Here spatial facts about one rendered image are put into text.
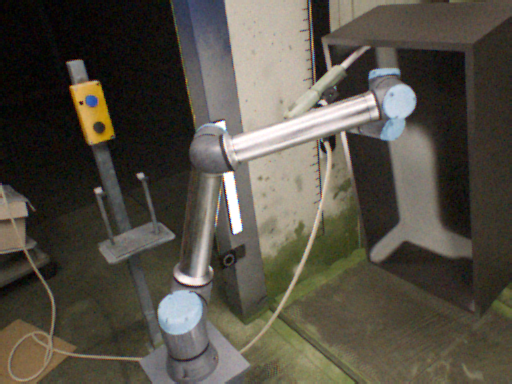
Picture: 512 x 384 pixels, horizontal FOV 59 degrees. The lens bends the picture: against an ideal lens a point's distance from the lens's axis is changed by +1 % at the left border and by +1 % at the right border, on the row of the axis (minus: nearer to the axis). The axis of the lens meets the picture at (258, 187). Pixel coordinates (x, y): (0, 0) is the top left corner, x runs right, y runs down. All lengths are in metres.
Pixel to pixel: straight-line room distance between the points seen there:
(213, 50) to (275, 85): 0.40
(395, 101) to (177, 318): 0.96
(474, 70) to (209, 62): 1.15
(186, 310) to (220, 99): 1.05
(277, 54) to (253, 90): 0.22
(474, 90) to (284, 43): 1.13
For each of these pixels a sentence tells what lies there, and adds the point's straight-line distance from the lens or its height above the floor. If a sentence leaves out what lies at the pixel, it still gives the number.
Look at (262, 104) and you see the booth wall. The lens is 2.33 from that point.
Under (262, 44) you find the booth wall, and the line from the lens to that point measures 2.30.
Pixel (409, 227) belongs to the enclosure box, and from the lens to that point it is 2.62.
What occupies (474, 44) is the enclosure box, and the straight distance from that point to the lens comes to 1.48.
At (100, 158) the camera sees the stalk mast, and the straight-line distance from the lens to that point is 2.23.
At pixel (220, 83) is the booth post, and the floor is 1.44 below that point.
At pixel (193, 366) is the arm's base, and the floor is 0.70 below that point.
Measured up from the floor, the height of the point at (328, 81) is 1.51.
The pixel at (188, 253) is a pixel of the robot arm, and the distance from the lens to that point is 1.63.
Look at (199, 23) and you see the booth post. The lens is 2.11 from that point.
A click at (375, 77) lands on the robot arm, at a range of 1.42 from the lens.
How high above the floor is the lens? 1.89
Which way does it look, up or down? 26 degrees down
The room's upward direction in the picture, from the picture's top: 8 degrees counter-clockwise
